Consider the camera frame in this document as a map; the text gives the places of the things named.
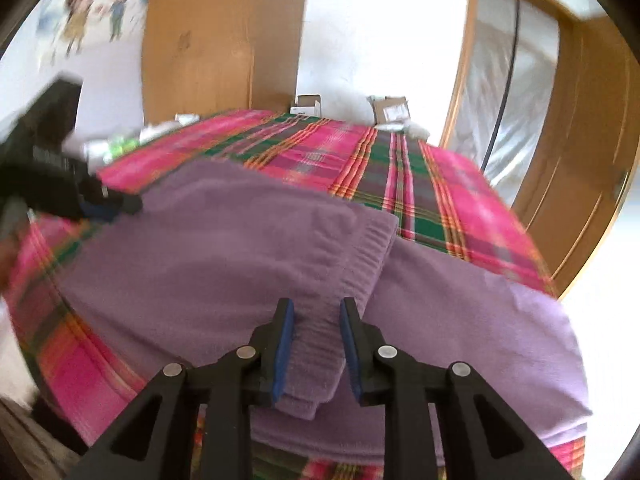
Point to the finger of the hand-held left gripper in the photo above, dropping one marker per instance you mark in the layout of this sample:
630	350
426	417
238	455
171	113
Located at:
129	203
102	210

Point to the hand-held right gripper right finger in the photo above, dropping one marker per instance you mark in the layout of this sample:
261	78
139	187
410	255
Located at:
348	350

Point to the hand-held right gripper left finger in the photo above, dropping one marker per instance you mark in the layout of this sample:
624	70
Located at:
284	350

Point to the purple fleece pants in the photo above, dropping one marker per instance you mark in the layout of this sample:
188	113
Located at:
225	240

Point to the green tissue packet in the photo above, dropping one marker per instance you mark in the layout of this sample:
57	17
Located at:
122	144

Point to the plaid blanket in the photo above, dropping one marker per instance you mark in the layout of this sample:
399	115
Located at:
350	170

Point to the wooden wardrobe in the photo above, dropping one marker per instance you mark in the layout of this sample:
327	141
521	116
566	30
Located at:
220	35

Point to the small open cardboard box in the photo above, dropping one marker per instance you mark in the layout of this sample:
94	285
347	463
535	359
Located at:
306	105

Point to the white crumpled plastic bag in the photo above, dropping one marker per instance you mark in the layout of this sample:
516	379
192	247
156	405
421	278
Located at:
419	129

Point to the brown cardboard box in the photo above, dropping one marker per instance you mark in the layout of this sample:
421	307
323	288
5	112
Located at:
390	109

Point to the wooden door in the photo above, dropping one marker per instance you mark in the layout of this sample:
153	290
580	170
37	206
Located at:
580	135

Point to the black curtain pole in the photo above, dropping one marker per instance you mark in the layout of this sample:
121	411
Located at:
505	70

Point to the cartoon wall poster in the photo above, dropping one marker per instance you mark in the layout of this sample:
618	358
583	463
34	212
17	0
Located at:
90	10

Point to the wooden door frame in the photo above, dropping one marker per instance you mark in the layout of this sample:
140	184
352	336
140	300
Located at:
465	60

